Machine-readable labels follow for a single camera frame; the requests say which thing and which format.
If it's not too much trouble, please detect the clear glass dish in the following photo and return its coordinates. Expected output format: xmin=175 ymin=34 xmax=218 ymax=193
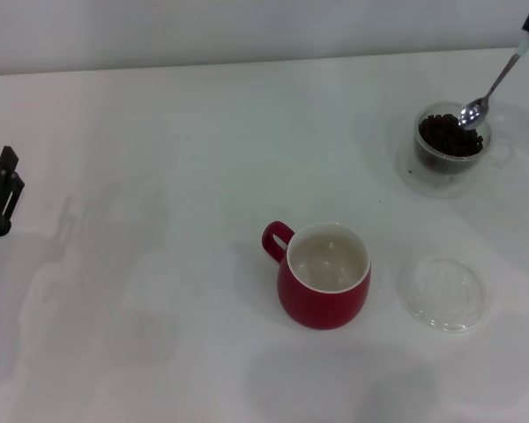
xmin=396 ymin=254 xmax=490 ymax=334

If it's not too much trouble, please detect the glass cup of coffee beans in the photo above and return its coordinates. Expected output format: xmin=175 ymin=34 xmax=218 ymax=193
xmin=394 ymin=140 xmax=517 ymax=199

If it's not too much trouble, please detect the pile of coffee beans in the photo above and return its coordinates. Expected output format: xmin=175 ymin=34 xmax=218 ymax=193
xmin=418 ymin=113 xmax=486 ymax=158

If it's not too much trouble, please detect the clear glass cup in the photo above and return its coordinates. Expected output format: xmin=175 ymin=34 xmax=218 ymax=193
xmin=413 ymin=100 xmax=515 ymax=176

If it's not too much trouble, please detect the red ceramic mug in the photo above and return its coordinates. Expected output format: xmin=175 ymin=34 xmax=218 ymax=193
xmin=260 ymin=219 xmax=373 ymax=330

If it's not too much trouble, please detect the steel spoon with blue handle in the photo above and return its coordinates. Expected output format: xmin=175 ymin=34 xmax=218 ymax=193
xmin=458 ymin=37 xmax=529 ymax=130

